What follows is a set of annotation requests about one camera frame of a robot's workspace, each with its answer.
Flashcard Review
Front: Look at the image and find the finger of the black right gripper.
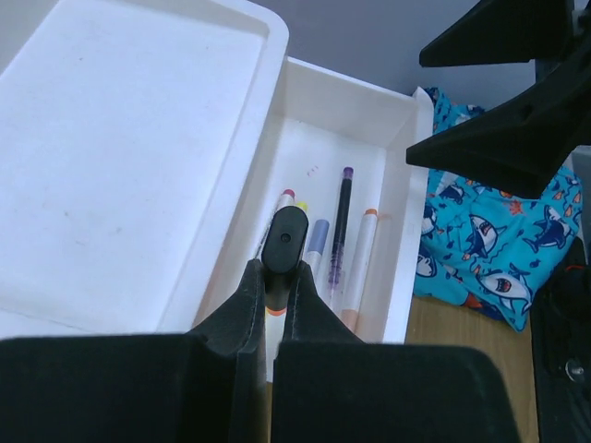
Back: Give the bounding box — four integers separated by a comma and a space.
406, 59, 590, 198
419, 0, 573, 67

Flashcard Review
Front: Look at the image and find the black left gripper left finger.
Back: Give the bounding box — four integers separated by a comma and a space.
189, 257, 268, 359

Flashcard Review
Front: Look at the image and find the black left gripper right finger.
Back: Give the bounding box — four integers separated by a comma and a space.
279, 260, 362, 343

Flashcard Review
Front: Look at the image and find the white marker peach cap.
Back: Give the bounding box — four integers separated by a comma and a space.
340, 209, 378, 331

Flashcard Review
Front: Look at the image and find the white marker lilac cap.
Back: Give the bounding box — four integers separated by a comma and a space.
304, 219, 330, 279

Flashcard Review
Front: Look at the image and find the black orange highlighter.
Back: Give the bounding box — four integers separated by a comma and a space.
260, 206, 308, 315

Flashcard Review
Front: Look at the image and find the white marker yellow cap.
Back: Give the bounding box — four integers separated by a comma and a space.
295, 201, 308, 213

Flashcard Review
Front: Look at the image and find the purple dark marker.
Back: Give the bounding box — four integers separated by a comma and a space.
328, 166, 354, 297

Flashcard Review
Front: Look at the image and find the white three-drawer organizer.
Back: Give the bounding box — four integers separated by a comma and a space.
1, 1, 433, 342

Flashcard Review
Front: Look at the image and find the white marker pink cap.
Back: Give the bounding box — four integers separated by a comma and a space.
253, 188, 295, 258

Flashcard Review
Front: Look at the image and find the blue shark print cloth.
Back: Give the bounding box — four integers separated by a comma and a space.
413, 86, 585, 333

